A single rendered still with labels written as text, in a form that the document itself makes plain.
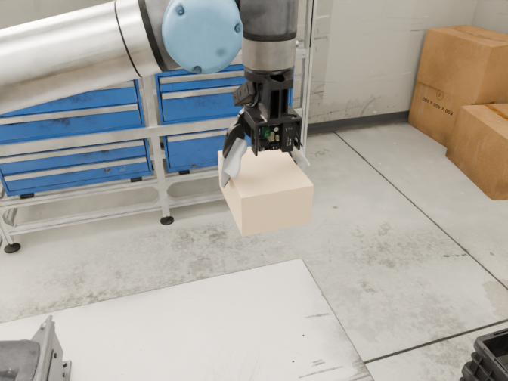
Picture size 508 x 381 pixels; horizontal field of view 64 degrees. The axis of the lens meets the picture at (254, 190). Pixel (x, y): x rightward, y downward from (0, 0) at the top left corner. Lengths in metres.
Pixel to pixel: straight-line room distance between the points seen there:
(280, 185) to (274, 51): 0.21
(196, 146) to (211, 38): 1.86
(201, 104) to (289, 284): 1.31
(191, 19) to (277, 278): 0.80
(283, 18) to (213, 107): 1.64
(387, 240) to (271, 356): 1.56
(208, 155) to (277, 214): 1.65
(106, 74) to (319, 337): 0.73
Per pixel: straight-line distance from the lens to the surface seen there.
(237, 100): 0.69
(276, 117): 0.59
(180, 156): 2.26
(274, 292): 1.05
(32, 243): 2.57
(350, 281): 2.11
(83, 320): 1.07
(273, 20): 0.56
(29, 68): 0.45
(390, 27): 3.52
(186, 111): 2.16
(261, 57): 0.57
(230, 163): 0.66
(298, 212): 0.68
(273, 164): 0.71
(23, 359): 0.83
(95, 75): 0.44
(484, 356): 1.22
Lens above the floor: 1.47
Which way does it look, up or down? 33 degrees down
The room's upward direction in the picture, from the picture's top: straight up
